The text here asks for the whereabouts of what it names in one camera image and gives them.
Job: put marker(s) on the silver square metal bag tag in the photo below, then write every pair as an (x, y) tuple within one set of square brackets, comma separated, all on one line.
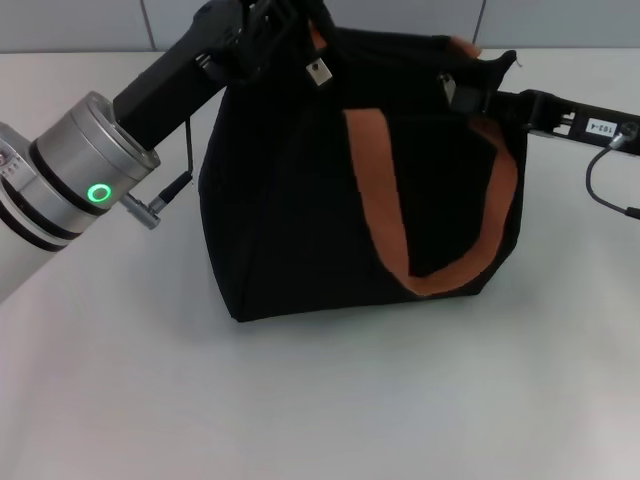
[(318, 74)]

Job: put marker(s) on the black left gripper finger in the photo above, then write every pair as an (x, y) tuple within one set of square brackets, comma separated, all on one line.
[(310, 15)]

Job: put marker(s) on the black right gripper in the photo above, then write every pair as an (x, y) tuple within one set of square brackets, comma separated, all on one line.
[(550, 107)]

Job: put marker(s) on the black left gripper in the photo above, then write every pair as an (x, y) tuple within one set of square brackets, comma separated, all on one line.
[(160, 95)]

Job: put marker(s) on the silver zipper pull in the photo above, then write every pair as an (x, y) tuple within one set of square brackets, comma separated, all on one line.
[(446, 84)]

